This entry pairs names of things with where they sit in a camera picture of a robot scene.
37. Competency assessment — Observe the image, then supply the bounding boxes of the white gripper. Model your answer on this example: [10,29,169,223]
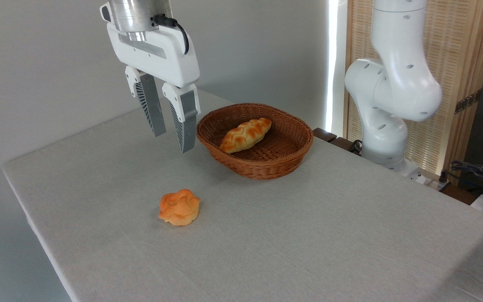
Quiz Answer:
[106,23,201,154]

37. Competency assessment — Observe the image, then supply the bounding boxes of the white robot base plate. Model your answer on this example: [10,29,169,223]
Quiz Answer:
[382,159,428,185]

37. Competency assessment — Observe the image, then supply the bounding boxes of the light grey tablecloth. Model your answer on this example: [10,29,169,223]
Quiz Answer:
[2,88,483,302]

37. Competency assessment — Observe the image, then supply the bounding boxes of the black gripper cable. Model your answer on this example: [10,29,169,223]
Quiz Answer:
[151,14,190,55]

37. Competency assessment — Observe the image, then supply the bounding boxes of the round orange bread roll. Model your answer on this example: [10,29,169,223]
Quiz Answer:
[158,189,201,227]

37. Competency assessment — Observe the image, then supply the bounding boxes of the brown wicker basket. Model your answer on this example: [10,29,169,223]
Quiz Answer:
[196,103,314,180]

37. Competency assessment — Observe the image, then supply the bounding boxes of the black cable bundle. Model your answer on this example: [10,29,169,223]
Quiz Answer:
[450,161,483,194]

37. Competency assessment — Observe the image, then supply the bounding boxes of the braided golden bread loaf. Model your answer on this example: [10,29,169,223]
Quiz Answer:
[219,117,273,154]

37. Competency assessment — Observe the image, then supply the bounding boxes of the dark metal screen hinge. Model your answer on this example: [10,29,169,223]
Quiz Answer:
[454,89,482,115]

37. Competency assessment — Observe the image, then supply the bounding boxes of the wooden slatted screen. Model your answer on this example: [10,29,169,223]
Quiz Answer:
[344,0,483,177]

